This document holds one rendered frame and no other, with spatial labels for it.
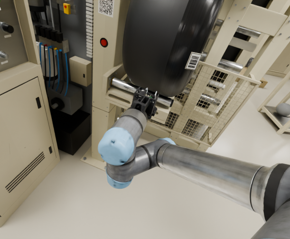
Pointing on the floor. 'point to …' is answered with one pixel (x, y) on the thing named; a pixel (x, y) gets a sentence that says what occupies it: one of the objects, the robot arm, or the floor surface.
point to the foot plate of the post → (93, 160)
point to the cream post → (105, 67)
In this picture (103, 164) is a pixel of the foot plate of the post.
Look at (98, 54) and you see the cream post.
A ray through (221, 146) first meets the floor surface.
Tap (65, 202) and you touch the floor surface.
